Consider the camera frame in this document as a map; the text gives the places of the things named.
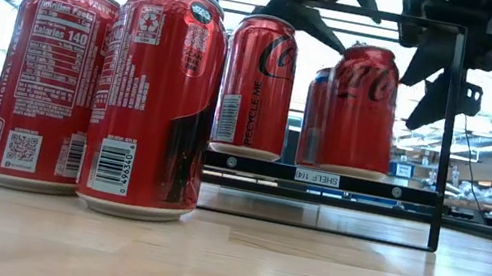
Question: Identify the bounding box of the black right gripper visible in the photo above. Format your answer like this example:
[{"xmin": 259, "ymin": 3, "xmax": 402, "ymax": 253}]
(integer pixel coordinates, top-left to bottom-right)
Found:
[{"xmin": 378, "ymin": 0, "xmax": 492, "ymax": 147}]

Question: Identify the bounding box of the red cola can black script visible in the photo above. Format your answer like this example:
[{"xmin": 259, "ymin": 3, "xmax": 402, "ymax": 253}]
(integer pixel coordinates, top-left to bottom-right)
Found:
[
  {"xmin": 207, "ymin": 8, "xmax": 307, "ymax": 165},
  {"xmin": 314, "ymin": 38, "xmax": 412, "ymax": 183}
]

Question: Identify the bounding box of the red cola can black swoosh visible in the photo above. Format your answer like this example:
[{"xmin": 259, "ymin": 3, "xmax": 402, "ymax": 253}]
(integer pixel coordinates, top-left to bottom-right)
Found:
[{"xmin": 71, "ymin": 0, "xmax": 237, "ymax": 232}]

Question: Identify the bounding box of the red cola can nutrition label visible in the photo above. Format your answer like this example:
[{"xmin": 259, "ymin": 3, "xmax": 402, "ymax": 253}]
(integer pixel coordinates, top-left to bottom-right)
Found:
[{"xmin": 0, "ymin": 0, "xmax": 123, "ymax": 203}]

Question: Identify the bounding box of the white shelf label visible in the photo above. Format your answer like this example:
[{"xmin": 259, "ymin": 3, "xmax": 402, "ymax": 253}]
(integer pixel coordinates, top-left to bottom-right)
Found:
[{"xmin": 292, "ymin": 167, "xmax": 343, "ymax": 190}]

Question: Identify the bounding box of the blue white box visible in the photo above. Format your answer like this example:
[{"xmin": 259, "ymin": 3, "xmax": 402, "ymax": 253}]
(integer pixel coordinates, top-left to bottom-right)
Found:
[{"xmin": 388, "ymin": 160, "xmax": 418, "ymax": 182}]

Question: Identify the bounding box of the hanging black cable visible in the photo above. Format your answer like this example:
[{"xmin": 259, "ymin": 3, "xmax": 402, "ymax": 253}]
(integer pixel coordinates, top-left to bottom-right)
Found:
[{"xmin": 444, "ymin": 113, "xmax": 492, "ymax": 225}]

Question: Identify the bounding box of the wooden shelf black metal frame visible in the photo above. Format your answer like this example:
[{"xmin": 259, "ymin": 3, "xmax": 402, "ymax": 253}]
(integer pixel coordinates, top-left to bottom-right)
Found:
[{"xmin": 178, "ymin": 0, "xmax": 479, "ymax": 254}]

